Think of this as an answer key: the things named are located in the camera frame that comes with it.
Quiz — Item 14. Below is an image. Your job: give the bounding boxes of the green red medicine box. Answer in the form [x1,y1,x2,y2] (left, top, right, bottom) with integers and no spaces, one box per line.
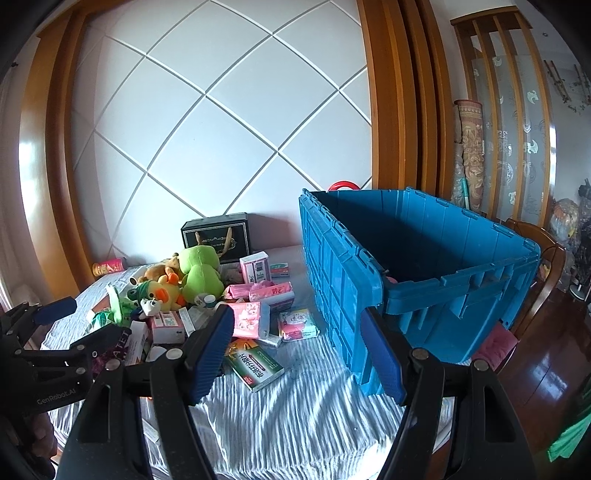
[224,339,284,392]

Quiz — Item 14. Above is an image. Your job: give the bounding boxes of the small floral tissue pack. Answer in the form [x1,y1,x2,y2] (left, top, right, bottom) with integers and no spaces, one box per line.
[277,308,320,342]

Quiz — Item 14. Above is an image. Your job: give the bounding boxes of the white pink medicine box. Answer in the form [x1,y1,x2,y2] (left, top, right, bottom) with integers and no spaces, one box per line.
[148,311,185,345]

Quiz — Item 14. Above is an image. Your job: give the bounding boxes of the pink wet wipes pack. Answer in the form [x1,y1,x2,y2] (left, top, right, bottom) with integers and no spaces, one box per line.
[223,281,293,301]

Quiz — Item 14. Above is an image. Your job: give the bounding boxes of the pink white upright box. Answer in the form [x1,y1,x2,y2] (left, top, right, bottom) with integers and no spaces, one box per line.
[239,251,271,283]

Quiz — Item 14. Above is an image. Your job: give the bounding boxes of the small white plush toy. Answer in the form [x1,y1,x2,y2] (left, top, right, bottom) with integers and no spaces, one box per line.
[139,298,162,320]

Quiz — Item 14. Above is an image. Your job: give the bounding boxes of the brown bear plush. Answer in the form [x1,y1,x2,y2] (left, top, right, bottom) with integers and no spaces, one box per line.
[137,253,183,284]

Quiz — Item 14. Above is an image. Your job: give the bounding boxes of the rolled patterned rug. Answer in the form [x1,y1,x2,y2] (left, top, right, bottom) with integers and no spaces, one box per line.
[452,99,485,212]

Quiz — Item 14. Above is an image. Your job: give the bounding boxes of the black gift bag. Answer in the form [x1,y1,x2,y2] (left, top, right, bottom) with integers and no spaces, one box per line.
[180,212,252,264]

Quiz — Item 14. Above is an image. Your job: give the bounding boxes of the pink tissue pack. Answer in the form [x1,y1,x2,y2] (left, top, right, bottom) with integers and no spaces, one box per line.
[229,302,270,340]

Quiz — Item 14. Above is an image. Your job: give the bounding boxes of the green crocodile hand puppet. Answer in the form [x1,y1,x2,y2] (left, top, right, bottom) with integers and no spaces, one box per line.
[87,284,136,332]

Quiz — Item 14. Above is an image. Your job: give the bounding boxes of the small green pink box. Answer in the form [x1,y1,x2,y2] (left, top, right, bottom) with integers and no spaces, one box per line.
[270,262,290,278]

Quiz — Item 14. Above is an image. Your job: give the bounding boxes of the yellow duck plush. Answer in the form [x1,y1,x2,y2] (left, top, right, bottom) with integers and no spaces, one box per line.
[151,275,187,312]

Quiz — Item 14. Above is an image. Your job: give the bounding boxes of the wooden chair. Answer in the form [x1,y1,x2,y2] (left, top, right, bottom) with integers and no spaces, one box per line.
[473,219,566,374]

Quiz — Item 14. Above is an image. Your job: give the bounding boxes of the blue plastic storage crate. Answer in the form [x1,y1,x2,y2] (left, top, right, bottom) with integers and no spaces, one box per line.
[298,188,541,395]

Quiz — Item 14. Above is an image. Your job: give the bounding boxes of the pink snack can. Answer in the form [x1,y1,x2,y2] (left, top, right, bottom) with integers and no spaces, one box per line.
[91,258,127,278]

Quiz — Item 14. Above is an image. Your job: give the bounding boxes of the green frog plush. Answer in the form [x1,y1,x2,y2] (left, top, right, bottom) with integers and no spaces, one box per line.
[178,245,224,303]

